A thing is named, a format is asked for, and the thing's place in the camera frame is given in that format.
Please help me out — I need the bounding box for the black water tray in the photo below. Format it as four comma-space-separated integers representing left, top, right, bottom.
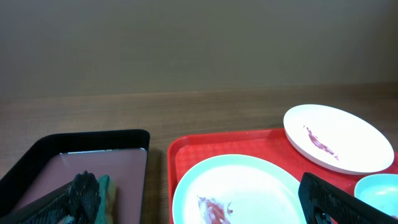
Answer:
1, 129, 150, 223

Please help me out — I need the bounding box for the green and yellow sponge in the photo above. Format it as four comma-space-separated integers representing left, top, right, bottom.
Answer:
95, 175, 117, 224

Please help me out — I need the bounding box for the red plastic tray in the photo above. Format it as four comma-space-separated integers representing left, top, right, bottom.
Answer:
167, 129, 397, 223

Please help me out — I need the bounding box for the light blue plate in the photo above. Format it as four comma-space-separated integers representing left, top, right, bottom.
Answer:
172, 154, 306, 223
354, 174, 398, 218

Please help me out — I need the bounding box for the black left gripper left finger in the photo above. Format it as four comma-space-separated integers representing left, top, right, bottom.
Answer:
1, 171, 101, 224

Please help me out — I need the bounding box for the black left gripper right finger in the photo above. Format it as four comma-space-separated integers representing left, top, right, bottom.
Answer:
298, 172, 397, 224

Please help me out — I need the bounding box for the white plate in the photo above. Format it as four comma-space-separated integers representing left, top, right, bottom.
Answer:
283, 104, 395, 175

